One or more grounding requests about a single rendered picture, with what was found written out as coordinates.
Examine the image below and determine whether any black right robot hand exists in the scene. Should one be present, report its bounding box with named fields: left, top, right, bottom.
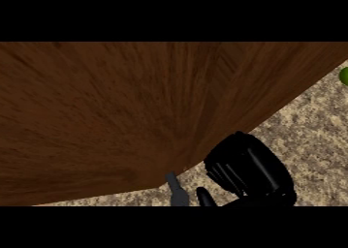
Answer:
left=196, top=130, right=298, bottom=207

